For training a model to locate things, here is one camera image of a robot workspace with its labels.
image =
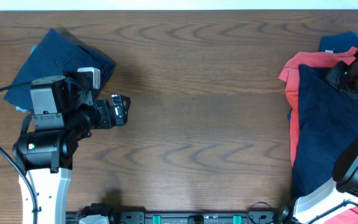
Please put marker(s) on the red orange t-shirt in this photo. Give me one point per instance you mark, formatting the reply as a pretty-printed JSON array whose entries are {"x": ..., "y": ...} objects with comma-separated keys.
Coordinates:
[{"x": 290, "y": 74}]

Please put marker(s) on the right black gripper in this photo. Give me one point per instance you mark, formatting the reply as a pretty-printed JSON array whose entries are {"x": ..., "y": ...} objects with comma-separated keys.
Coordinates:
[{"x": 332, "y": 78}]

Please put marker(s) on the folded navy shorts stack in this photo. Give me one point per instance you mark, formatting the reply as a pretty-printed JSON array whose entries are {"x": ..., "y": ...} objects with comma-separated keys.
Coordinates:
[{"x": 53, "y": 55}]

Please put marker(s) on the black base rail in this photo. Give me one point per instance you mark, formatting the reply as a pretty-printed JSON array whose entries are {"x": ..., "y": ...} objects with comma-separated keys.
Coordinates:
[{"x": 101, "y": 213}]

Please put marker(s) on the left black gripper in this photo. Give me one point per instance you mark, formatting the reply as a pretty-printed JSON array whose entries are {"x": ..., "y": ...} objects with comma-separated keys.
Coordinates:
[{"x": 104, "y": 121}]

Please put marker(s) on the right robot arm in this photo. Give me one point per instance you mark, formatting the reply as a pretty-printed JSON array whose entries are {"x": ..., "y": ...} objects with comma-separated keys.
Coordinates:
[{"x": 336, "y": 201}]

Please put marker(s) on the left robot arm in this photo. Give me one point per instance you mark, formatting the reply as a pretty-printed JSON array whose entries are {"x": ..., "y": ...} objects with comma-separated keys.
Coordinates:
[{"x": 65, "y": 112}]

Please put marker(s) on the navy blue shorts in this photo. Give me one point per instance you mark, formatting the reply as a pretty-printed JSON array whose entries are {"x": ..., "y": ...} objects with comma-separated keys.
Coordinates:
[{"x": 328, "y": 125}]

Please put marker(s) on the dark blue garment underneath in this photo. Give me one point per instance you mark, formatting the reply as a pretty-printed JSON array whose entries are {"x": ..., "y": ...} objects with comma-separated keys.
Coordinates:
[{"x": 338, "y": 43}]

